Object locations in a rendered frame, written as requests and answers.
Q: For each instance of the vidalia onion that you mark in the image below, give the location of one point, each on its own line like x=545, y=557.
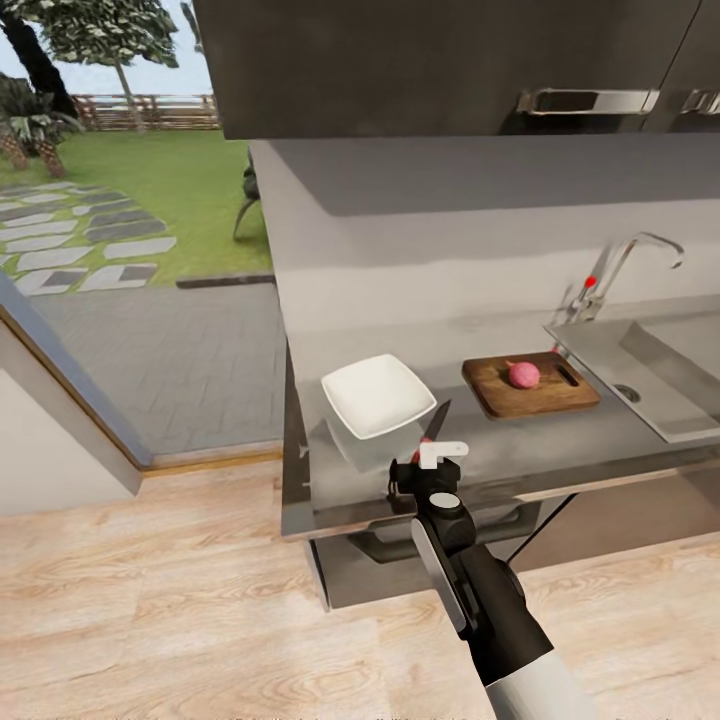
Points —
x=525, y=375

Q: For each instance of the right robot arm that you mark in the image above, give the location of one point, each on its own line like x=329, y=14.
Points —
x=521, y=671

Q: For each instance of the dishwasher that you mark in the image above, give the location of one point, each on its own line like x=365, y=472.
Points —
x=375, y=564

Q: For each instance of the drop in sink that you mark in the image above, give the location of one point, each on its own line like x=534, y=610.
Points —
x=665, y=367

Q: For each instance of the parer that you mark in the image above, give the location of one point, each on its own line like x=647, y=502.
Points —
x=433, y=428

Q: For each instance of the cutting board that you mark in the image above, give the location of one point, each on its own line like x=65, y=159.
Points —
x=491, y=379

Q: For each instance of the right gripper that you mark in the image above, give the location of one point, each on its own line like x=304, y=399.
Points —
x=409, y=476

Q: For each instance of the fixed window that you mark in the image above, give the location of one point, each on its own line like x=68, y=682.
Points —
x=135, y=263

